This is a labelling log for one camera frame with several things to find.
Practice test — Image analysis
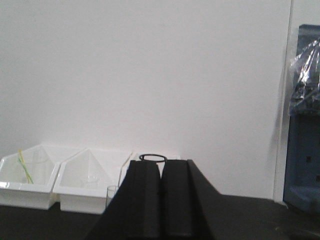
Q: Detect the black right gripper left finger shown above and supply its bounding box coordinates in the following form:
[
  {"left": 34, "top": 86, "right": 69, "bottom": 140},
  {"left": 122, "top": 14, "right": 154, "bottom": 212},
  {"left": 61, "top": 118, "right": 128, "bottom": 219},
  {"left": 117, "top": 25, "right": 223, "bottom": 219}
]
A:
[{"left": 86, "top": 160, "right": 161, "bottom": 240}]

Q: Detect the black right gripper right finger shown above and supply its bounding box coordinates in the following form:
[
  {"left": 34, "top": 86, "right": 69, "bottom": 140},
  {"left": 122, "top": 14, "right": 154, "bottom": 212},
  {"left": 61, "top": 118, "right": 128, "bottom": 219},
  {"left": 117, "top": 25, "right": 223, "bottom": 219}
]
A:
[{"left": 161, "top": 160, "right": 227, "bottom": 240}]

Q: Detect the clear glass test tube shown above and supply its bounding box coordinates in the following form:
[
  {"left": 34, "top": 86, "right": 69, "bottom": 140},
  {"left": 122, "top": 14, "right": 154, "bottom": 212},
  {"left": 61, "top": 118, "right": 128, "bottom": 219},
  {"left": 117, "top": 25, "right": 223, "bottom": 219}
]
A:
[{"left": 106, "top": 185, "right": 119, "bottom": 208}]

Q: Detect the blue-grey pegboard drying rack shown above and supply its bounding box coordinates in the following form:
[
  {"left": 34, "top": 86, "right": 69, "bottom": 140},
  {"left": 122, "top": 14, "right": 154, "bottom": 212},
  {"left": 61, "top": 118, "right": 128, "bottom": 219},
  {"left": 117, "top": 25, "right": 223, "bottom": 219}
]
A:
[{"left": 283, "top": 24, "right": 320, "bottom": 215}]

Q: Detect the white right storage bin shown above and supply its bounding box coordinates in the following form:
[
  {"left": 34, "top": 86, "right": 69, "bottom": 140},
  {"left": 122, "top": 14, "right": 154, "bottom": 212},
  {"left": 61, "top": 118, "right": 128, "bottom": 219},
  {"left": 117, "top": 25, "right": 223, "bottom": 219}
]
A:
[{"left": 117, "top": 152, "right": 181, "bottom": 187}]

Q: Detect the white storage bin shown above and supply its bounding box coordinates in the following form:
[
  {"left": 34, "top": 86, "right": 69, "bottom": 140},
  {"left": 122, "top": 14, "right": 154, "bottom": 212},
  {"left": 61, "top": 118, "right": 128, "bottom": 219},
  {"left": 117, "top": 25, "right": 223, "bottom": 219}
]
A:
[
  {"left": 0, "top": 143, "right": 76, "bottom": 210},
  {"left": 117, "top": 152, "right": 181, "bottom": 187},
  {"left": 53, "top": 148, "right": 132, "bottom": 215}
]

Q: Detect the white middle storage bin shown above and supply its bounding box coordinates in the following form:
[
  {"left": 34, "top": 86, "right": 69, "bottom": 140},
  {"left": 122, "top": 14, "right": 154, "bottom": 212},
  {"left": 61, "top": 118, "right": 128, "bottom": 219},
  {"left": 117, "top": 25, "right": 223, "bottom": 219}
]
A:
[{"left": 53, "top": 148, "right": 132, "bottom": 215}]

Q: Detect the clear glass beaker left bin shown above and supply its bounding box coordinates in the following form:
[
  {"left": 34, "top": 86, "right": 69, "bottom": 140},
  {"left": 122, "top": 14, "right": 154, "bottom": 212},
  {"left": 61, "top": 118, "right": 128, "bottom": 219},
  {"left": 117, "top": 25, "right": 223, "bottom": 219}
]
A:
[{"left": 23, "top": 149, "right": 51, "bottom": 185}]

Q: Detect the white left storage bin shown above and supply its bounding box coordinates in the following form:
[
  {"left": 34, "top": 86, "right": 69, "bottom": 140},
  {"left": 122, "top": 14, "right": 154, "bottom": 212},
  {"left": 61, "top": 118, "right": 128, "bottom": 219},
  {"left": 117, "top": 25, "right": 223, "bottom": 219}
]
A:
[{"left": 0, "top": 143, "right": 76, "bottom": 210}]

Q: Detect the yellow green plastic stick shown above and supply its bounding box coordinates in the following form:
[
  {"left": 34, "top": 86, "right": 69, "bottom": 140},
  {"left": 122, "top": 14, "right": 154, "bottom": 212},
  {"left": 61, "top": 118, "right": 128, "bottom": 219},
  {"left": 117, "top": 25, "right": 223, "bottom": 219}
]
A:
[{"left": 18, "top": 149, "right": 34, "bottom": 184}]

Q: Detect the clear plastic bag of pegs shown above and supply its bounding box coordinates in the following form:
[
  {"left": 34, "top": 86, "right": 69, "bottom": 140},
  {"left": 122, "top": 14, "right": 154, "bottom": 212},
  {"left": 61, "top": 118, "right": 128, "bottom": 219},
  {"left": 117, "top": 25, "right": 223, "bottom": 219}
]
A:
[{"left": 288, "top": 38, "right": 320, "bottom": 116}]

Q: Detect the black wire tripod stand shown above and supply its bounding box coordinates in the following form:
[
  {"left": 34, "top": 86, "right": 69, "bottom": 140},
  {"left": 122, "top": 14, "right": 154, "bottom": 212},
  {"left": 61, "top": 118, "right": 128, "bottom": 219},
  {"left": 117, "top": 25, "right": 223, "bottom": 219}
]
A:
[{"left": 138, "top": 153, "right": 168, "bottom": 163}]

